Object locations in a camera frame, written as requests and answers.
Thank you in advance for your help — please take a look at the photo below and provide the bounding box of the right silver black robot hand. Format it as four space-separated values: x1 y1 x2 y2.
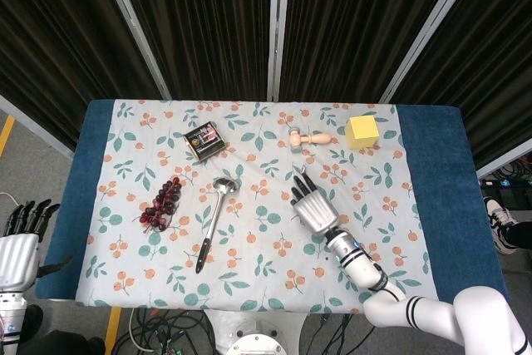
289 165 340 234

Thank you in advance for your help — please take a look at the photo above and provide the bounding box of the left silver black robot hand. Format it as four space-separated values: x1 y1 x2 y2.
0 199 74 290

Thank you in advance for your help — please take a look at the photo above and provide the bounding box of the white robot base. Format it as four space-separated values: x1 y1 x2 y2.
203 308 309 355

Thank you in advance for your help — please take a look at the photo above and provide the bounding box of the floral fruit print tablecloth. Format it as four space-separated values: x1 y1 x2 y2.
74 99 441 314

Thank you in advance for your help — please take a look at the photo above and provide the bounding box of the wooden toy hammer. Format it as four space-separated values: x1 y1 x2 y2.
288 128 333 154

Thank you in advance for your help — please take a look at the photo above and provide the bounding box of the yellow foam cube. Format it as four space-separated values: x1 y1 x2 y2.
345 115 382 150

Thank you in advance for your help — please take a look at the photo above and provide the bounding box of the blue table cover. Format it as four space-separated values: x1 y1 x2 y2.
35 99 511 314

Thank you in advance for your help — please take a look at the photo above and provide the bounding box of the black gold food tin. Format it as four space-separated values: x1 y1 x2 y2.
183 121 224 162

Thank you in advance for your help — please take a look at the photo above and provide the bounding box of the dark red grape bunch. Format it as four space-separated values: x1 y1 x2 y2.
132 177 184 234

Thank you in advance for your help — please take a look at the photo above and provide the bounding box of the white black sneaker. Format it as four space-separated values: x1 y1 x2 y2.
483 198 520 255

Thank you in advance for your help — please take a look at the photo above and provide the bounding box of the black pleated curtain panel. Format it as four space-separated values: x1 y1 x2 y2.
278 0 465 102
390 0 532 170
0 0 164 152
111 0 278 101

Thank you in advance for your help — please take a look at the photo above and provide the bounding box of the black trouser leg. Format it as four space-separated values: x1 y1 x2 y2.
505 220 532 249

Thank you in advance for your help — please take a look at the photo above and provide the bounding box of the steel ladle black handle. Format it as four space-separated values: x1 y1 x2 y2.
195 177 241 275

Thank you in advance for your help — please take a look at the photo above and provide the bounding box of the grey metal screen rail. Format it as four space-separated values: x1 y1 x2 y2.
0 94 75 160
476 154 532 180

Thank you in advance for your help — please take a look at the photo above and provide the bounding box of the black floor cable bundle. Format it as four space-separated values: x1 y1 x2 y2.
111 307 217 355

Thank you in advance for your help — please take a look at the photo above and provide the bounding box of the grey metal screen post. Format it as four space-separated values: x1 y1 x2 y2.
378 0 486 103
94 0 172 101
267 0 292 102

